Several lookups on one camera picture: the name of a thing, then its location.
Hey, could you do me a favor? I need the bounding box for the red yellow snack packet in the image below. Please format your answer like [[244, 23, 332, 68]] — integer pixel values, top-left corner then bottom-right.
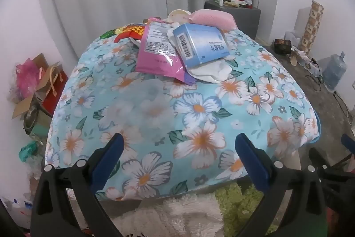
[[114, 24, 147, 44]]

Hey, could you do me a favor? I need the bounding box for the white cloth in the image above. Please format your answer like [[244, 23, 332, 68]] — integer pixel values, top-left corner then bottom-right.
[[185, 55, 233, 84]]

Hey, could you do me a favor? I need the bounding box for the purple packet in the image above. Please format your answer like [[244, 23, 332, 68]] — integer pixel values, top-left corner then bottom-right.
[[181, 70, 196, 86]]

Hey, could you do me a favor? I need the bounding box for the floral blue tablecloth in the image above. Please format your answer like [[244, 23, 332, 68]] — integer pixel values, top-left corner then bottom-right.
[[44, 22, 322, 201]]

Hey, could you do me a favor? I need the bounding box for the pink sponge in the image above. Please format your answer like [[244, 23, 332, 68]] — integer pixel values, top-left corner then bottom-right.
[[190, 10, 237, 30]]

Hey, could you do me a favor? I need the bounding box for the black cable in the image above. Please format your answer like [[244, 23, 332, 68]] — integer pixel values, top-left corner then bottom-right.
[[304, 58, 324, 85]]

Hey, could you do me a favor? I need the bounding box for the grey cabinet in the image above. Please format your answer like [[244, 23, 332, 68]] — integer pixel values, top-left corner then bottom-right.
[[204, 0, 262, 39]]

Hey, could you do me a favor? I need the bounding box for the black box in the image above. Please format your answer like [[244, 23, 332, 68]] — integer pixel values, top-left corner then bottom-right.
[[274, 38, 292, 54]]

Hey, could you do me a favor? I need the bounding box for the metal bowl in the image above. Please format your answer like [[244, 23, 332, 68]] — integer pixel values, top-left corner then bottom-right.
[[24, 103, 43, 135]]

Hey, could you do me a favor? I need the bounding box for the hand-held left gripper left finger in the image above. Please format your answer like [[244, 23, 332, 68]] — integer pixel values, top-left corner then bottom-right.
[[30, 133, 124, 237]]

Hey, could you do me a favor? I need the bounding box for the white paper bowl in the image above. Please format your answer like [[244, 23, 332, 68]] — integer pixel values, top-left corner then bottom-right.
[[167, 9, 192, 24]]

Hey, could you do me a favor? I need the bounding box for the clear plastic bottle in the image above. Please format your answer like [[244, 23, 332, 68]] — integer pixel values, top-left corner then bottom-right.
[[6, 197, 34, 226]]

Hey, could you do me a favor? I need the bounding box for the green cloth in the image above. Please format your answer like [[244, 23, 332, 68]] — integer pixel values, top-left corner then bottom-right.
[[18, 141, 38, 161]]

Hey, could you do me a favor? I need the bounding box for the red gift bag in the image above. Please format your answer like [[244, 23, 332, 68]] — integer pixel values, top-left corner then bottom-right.
[[41, 62, 69, 117]]

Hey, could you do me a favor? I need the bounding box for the blue tissue packet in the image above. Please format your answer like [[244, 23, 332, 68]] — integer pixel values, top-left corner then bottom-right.
[[172, 23, 231, 69]]

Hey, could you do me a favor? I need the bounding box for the pink snack packet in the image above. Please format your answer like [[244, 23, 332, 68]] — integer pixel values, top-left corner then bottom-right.
[[135, 19, 192, 81]]

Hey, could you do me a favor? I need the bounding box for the white fluffy rug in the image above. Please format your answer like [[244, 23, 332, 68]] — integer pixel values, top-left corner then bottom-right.
[[111, 193, 226, 237]]

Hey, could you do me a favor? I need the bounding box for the white plastic bag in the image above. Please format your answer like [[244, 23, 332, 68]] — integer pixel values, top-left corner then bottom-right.
[[284, 31, 302, 49]]

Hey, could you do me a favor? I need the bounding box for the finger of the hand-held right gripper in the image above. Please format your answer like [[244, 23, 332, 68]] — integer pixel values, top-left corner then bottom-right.
[[308, 147, 348, 180], [341, 133, 355, 157]]

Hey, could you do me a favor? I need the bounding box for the pink mesh wrap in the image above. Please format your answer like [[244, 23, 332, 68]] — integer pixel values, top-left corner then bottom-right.
[[15, 58, 40, 94]]

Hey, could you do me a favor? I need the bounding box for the blue mesh basket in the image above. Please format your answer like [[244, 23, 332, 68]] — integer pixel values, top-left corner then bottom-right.
[[312, 112, 323, 145]]

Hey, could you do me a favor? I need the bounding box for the green fluffy rug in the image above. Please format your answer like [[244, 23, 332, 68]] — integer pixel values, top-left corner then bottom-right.
[[213, 178, 278, 237]]

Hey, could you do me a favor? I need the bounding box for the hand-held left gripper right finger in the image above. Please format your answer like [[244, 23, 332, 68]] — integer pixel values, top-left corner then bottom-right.
[[234, 133, 328, 237]]

